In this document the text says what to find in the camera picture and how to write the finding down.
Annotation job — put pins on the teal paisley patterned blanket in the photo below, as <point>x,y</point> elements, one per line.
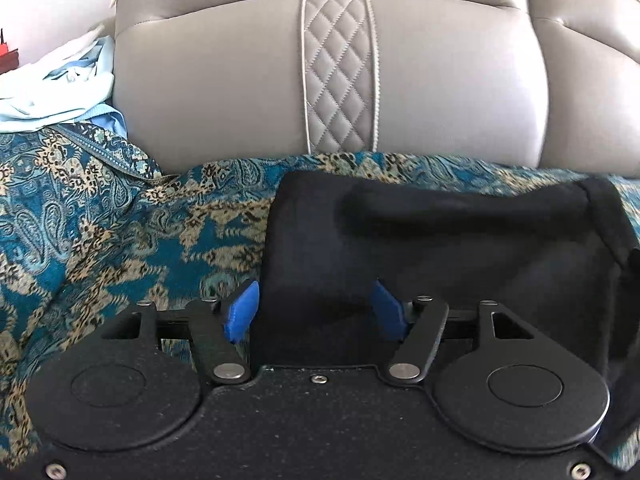
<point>100,220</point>

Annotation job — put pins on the light blue cloth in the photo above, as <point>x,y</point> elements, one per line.
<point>60,95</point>

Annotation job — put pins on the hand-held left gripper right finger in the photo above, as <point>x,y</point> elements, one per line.
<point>389,310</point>

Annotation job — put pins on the grey leather sofa backrest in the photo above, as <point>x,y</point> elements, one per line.
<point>225,85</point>

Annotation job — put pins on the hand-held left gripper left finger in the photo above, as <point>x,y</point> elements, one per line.
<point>241,310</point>

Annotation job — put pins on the black pants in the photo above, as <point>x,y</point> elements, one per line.
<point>450,250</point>

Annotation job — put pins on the red object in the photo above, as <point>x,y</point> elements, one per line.
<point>7,57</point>

